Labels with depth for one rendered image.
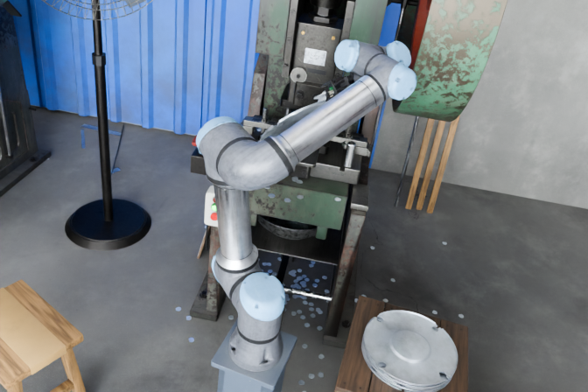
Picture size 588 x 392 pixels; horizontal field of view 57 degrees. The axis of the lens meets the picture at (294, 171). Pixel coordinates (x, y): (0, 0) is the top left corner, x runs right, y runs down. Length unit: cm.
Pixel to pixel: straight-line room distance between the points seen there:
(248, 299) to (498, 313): 150
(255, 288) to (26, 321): 77
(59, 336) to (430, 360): 111
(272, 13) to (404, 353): 113
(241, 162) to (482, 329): 163
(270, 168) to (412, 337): 87
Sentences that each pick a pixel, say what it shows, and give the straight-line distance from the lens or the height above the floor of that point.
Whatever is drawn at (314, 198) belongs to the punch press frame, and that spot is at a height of 61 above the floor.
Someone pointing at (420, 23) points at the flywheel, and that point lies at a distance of 214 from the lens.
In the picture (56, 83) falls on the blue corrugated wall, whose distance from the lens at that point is 374.
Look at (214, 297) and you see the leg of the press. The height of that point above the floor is 11.
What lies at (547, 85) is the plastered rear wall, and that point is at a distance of 331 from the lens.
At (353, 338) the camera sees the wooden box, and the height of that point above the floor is 35.
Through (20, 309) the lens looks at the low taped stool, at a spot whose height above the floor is 33.
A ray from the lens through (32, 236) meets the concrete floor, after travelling 274.
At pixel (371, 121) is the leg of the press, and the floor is 73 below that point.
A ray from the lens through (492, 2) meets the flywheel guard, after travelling 148.
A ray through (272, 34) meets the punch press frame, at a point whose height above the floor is 113.
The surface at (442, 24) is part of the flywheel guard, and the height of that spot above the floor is 132.
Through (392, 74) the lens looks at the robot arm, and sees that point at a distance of 124.
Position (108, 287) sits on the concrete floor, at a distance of 243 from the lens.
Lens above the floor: 166
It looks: 31 degrees down
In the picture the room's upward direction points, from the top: 8 degrees clockwise
